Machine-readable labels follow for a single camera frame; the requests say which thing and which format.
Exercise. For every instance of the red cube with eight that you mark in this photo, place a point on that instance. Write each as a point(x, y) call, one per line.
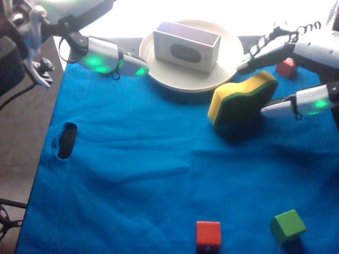
point(208, 235)

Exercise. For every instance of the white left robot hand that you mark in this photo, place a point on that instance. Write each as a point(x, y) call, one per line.
point(103, 54)

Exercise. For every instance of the blue table cloth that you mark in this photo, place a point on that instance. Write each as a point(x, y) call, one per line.
point(159, 172)

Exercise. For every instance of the yellow and green sponge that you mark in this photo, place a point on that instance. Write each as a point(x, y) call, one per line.
point(238, 111)

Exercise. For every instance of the red cube with three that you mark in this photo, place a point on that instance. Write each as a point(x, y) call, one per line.
point(286, 69)

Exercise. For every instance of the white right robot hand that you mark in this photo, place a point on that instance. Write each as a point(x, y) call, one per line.
point(315, 47)

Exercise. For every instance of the white cardboard product box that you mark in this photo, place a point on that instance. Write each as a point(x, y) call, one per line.
point(185, 50)

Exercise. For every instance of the round cream plate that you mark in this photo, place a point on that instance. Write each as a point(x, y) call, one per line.
point(185, 79)

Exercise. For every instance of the black tripod legs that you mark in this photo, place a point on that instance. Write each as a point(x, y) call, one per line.
point(13, 203)

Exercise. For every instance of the green cube with two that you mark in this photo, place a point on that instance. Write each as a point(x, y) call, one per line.
point(287, 225)

